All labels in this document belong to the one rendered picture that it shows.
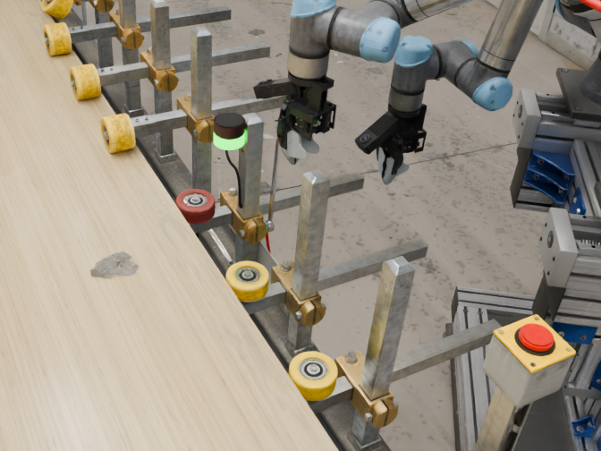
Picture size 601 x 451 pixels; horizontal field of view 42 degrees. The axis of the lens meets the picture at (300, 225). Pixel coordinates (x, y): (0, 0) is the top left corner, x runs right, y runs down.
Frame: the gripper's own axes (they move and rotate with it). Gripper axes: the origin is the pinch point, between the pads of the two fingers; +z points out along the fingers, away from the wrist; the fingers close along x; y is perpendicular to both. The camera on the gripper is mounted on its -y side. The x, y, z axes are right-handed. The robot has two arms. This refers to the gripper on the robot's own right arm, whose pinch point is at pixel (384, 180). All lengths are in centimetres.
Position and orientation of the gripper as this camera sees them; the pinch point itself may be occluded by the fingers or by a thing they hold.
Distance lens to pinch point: 186.7
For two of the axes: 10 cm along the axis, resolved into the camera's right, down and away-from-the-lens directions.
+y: 8.8, -2.4, 4.1
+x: -4.8, -5.7, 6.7
